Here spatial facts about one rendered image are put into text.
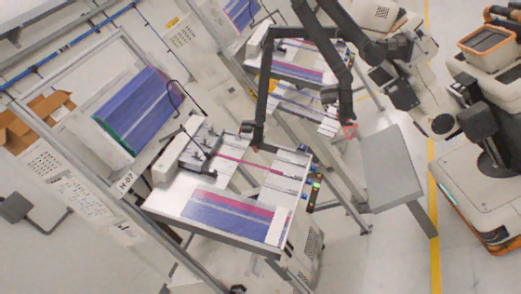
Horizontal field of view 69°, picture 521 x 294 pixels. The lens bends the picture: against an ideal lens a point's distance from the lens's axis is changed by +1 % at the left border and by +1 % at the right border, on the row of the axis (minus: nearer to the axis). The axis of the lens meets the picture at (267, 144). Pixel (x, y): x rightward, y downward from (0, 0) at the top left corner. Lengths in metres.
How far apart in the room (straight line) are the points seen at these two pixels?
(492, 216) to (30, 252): 2.90
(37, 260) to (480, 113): 2.92
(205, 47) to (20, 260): 1.98
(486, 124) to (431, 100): 0.24
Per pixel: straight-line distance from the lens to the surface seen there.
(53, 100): 2.24
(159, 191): 1.99
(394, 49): 1.50
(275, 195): 1.97
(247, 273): 2.05
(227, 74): 3.01
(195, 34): 2.97
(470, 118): 1.79
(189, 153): 2.07
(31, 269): 3.24
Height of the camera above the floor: 1.77
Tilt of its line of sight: 23 degrees down
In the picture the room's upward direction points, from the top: 39 degrees counter-clockwise
